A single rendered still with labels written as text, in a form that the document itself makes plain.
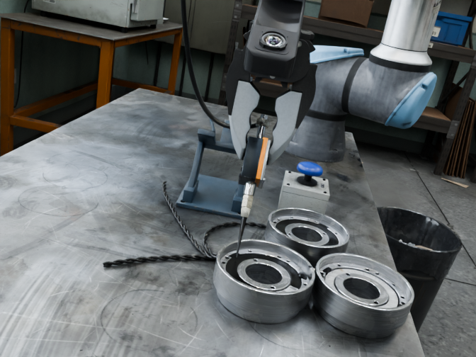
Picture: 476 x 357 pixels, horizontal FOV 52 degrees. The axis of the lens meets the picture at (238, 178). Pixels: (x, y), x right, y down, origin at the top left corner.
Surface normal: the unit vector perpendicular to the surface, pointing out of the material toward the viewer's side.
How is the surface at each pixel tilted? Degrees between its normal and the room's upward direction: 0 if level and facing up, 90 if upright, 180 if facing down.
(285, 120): 90
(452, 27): 90
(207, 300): 0
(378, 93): 93
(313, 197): 90
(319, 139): 72
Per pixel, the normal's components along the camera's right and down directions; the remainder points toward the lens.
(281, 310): 0.31, 0.40
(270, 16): 0.10, -0.61
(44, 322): 0.18, -0.92
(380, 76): -0.70, 0.22
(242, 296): -0.44, 0.25
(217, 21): -0.14, 0.33
